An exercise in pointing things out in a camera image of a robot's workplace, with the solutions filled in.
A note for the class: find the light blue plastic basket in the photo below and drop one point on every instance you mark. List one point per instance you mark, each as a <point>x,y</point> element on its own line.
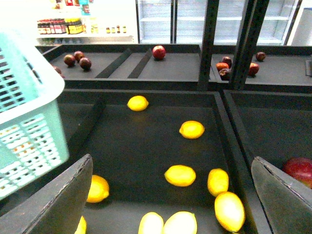
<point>32,139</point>

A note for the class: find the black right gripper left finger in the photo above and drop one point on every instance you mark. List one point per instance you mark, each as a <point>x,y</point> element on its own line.
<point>57,207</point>

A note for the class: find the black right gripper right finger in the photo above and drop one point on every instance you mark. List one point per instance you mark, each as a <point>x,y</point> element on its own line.
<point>286,201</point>

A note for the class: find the black shelf tray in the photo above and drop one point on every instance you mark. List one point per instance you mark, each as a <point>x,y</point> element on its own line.
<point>133,150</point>

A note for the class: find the yellow lemon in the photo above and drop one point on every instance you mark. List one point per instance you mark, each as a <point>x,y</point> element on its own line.
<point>99,189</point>
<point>151,223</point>
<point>229,211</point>
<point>191,129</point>
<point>218,181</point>
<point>180,175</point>
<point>82,226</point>
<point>182,222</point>
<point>137,103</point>

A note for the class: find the shelf with bottles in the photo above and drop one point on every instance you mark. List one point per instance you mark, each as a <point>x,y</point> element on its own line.
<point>85,22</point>

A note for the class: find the black upright shelf post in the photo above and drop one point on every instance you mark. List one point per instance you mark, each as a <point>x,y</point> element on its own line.
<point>207,44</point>

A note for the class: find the glass door display fridge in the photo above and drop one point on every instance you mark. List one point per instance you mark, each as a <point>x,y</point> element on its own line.
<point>182,21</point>

